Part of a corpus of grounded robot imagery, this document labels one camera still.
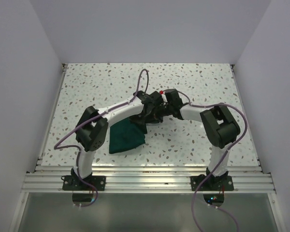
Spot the dark green surgical cloth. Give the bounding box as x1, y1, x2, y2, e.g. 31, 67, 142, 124
109, 118, 145, 154

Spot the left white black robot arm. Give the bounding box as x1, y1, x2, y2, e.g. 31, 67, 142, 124
72, 91, 164, 190

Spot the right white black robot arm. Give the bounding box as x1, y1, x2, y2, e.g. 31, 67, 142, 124
154, 89, 240, 190

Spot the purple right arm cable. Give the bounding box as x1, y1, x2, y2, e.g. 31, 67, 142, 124
176, 90, 247, 232

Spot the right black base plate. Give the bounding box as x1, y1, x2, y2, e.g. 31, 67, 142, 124
190, 174, 234, 191

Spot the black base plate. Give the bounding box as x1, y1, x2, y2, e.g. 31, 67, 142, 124
190, 174, 234, 191
61, 175, 106, 191

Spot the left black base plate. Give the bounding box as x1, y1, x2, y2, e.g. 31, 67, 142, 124
61, 175, 106, 191

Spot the aluminium rail frame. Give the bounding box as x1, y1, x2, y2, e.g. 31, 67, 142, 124
21, 63, 278, 194

